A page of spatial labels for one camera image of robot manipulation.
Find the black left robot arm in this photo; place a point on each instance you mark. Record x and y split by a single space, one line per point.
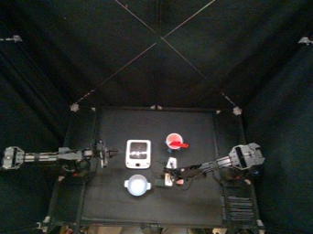
44 156

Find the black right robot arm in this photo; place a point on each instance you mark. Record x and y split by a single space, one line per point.
239 157

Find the white toy sushi roll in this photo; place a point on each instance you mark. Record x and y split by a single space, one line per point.
171 162

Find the small pink toy piece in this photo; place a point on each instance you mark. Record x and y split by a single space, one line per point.
179 182

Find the white toy kitchen scale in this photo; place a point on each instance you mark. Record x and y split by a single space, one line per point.
138 154

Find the light blue toy bowl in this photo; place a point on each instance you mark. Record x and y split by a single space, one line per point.
136 185

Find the red toy cup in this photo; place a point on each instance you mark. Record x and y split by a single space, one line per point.
175 141

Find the grey metal frame bracket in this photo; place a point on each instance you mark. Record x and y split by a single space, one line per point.
237 110
13 38
73 107
305 40
155 107

